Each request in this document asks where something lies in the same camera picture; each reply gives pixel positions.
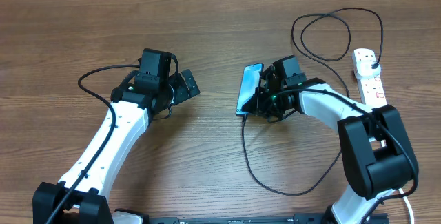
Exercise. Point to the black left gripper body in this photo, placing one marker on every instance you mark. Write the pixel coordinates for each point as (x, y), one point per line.
(180, 91)

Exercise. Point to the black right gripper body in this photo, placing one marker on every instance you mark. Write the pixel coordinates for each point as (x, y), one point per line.
(272, 102)

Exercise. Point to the blue Samsung Galaxy smartphone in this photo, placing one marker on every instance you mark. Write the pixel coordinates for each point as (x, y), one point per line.
(250, 81)

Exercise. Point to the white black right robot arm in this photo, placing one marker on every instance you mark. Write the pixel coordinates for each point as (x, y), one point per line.
(378, 160)

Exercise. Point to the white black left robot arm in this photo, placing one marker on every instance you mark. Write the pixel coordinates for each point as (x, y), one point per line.
(81, 195)

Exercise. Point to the white charger plug adapter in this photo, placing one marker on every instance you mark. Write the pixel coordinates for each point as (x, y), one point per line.
(365, 70)

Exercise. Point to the white power strip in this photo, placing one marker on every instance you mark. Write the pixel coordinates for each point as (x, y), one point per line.
(371, 90)

